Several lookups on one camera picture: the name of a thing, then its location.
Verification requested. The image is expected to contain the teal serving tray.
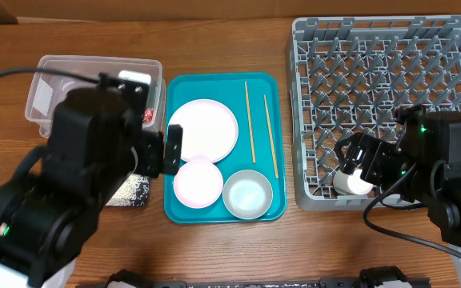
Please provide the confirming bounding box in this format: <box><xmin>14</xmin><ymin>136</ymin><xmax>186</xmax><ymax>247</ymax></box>
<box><xmin>164</xmin><ymin>72</ymin><xmax>287</xmax><ymax>224</ymax></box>

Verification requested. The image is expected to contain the grey dishwasher rack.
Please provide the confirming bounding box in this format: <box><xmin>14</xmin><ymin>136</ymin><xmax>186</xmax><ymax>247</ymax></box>
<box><xmin>287</xmin><ymin>15</ymin><xmax>461</xmax><ymax>211</ymax></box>

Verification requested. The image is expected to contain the red snack wrapper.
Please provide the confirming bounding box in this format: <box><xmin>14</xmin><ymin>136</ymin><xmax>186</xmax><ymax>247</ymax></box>
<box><xmin>142</xmin><ymin>108</ymin><xmax>154</xmax><ymax>125</ymax></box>

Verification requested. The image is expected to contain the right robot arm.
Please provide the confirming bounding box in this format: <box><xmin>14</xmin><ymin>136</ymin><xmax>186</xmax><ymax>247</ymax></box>
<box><xmin>334</xmin><ymin>105</ymin><xmax>461</xmax><ymax>285</ymax></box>

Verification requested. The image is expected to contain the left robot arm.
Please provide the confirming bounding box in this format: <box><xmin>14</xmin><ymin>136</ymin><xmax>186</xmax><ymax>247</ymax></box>
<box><xmin>0</xmin><ymin>87</ymin><xmax>183</xmax><ymax>287</ymax></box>

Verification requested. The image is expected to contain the black food waste tray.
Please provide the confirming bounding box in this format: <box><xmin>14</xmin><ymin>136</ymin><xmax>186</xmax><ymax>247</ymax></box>
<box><xmin>99</xmin><ymin>131</ymin><xmax>162</xmax><ymax>206</ymax></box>

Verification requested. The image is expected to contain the rice food waste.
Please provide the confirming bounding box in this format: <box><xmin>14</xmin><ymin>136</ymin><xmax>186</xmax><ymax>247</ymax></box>
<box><xmin>106</xmin><ymin>174</ymin><xmax>150</xmax><ymax>207</ymax></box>

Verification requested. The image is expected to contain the white cup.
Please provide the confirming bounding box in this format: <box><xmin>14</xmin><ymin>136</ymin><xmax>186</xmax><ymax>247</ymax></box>
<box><xmin>332</xmin><ymin>169</ymin><xmax>374</xmax><ymax>195</ymax></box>

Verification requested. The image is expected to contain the wooden chopstick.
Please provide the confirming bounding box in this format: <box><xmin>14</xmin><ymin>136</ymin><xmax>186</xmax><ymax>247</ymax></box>
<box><xmin>244</xmin><ymin>82</ymin><xmax>256</xmax><ymax>164</ymax></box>
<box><xmin>263</xmin><ymin>94</ymin><xmax>279</xmax><ymax>179</ymax></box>

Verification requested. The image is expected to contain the grey bowl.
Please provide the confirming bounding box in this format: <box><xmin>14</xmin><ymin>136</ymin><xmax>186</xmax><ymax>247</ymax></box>
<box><xmin>222</xmin><ymin>170</ymin><xmax>274</xmax><ymax>220</ymax></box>

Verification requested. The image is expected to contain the clear plastic waste bin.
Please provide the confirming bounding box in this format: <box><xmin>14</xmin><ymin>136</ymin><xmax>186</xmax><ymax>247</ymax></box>
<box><xmin>25</xmin><ymin>55</ymin><xmax>166</xmax><ymax>138</ymax></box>

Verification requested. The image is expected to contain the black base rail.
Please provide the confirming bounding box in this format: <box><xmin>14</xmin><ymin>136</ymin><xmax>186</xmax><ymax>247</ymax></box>
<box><xmin>74</xmin><ymin>265</ymin><xmax>431</xmax><ymax>288</ymax></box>

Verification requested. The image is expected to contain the small pink bowl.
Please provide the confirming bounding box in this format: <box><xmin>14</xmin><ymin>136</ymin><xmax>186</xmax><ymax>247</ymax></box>
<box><xmin>173</xmin><ymin>159</ymin><xmax>223</xmax><ymax>209</ymax></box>

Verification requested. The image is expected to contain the large pink plate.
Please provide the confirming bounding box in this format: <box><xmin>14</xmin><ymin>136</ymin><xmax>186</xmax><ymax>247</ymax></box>
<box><xmin>169</xmin><ymin>99</ymin><xmax>239</xmax><ymax>163</ymax></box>

